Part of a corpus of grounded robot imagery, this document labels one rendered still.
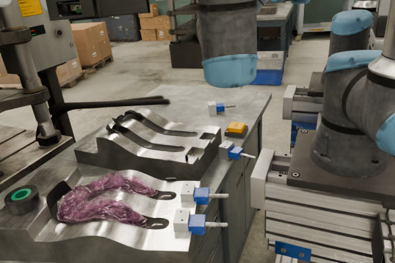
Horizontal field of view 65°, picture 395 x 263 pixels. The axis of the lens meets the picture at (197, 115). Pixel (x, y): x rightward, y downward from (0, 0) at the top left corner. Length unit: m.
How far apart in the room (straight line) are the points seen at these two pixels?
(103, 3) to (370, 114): 0.41
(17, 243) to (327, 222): 0.73
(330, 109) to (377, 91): 0.16
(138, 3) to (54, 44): 1.29
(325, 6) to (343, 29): 6.22
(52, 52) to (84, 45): 3.93
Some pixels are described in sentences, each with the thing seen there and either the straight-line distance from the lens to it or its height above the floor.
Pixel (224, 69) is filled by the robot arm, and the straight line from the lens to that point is 0.41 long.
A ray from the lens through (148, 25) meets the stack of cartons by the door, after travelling 7.87.
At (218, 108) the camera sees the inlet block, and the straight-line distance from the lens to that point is 1.48.
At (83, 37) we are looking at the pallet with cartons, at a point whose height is 0.62.
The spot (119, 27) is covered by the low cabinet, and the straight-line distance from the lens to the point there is 8.13.
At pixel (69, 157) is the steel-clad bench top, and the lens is 1.35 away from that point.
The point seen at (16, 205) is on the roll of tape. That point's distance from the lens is 0.92.
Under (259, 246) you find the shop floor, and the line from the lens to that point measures 1.92.
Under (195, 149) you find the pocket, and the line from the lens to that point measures 1.06.
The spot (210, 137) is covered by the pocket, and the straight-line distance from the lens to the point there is 1.15.
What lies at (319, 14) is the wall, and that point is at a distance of 7.33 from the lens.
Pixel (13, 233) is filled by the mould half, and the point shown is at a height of 0.90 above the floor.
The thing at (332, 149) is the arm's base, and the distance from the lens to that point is 0.67.
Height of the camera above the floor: 1.43
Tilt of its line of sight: 25 degrees down
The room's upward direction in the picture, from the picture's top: 5 degrees counter-clockwise
